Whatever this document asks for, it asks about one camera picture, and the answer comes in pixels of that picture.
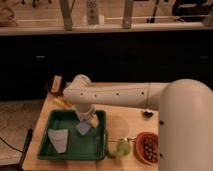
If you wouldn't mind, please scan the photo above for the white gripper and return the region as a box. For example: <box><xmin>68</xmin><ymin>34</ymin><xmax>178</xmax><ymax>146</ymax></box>
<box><xmin>75</xmin><ymin>104</ymin><xmax>99</xmax><ymax>128</ymax></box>

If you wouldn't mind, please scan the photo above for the blue sponge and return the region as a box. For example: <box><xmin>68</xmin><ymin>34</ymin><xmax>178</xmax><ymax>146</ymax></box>
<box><xmin>76</xmin><ymin>121</ymin><xmax>91</xmax><ymax>136</ymax></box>

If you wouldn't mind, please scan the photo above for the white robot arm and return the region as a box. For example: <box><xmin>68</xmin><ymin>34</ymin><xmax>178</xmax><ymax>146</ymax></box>
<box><xmin>63</xmin><ymin>75</ymin><xmax>213</xmax><ymax>171</ymax></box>

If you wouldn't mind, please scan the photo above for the green plastic tray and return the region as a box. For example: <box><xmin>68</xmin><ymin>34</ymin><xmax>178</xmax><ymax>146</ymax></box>
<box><xmin>37</xmin><ymin>110</ymin><xmax>106</xmax><ymax>160</ymax></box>

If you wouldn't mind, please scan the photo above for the white folded cloth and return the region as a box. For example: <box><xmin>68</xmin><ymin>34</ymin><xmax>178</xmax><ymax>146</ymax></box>
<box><xmin>48</xmin><ymin>129</ymin><xmax>68</xmax><ymax>153</ymax></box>

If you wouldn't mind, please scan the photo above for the yellow stick utensil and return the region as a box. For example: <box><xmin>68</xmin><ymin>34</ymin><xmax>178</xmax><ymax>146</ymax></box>
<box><xmin>53</xmin><ymin>98</ymin><xmax>70</xmax><ymax>109</ymax></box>

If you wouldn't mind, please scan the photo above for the green glass cup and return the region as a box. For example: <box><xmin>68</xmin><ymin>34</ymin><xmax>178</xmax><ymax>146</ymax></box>
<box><xmin>116</xmin><ymin>139</ymin><xmax>131</xmax><ymax>157</ymax></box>

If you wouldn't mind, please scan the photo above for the metal ladle spoon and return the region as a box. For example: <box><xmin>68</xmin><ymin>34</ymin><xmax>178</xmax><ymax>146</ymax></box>
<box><xmin>142</xmin><ymin>109</ymin><xmax>153</xmax><ymax>118</ymax></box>

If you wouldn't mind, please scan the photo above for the red bowl with grapes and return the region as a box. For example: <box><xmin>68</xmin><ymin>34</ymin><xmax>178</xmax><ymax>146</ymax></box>
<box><xmin>134</xmin><ymin>132</ymin><xmax>158</xmax><ymax>165</ymax></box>

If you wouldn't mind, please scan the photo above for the black cable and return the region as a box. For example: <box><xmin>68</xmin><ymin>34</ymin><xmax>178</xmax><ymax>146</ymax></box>
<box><xmin>0</xmin><ymin>128</ymin><xmax>34</xmax><ymax>171</ymax></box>

